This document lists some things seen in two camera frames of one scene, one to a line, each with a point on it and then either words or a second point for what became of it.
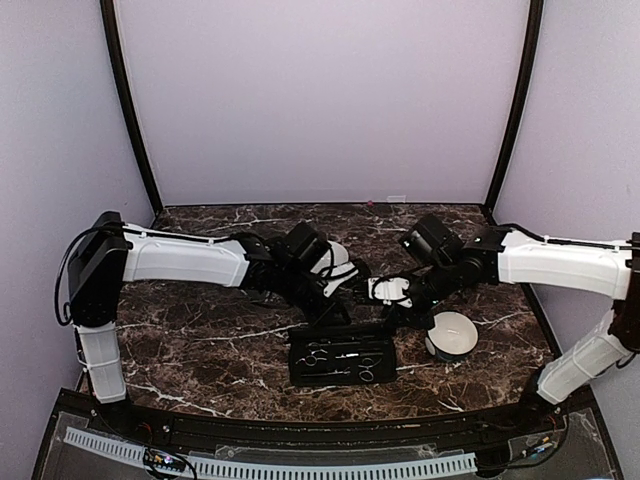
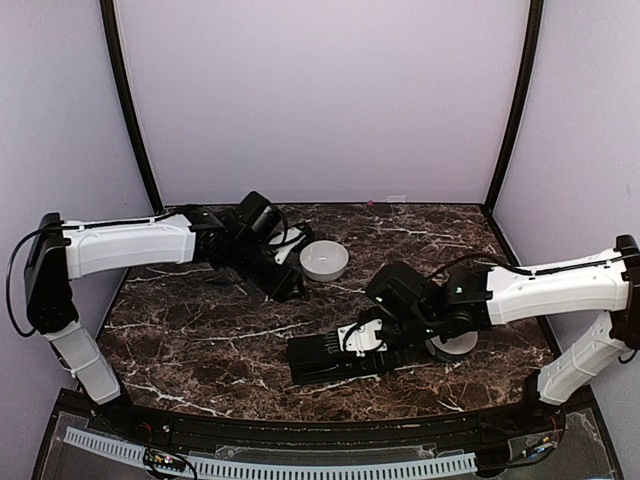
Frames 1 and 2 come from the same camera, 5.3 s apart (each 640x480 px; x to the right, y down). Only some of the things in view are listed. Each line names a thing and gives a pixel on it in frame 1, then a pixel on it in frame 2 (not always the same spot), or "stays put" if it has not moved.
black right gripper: x=406 y=318 → x=375 y=355
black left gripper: x=322 y=316 → x=280 y=288
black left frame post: x=107 y=9 stays put
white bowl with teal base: x=453 y=336 stays put
